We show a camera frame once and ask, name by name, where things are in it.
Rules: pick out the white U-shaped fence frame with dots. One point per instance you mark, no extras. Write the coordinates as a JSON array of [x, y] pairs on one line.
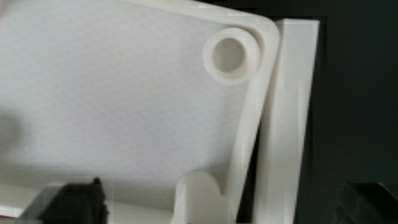
[[283, 123]]

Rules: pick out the white desk top tray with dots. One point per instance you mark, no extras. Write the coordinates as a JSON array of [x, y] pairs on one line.
[[134, 81]]

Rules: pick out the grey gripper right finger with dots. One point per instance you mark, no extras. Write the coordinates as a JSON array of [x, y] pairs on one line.
[[368, 203]]

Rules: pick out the white desk leg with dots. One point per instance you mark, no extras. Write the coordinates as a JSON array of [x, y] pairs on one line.
[[201, 205]]

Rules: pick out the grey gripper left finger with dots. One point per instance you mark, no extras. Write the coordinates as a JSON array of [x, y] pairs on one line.
[[68, 204]]

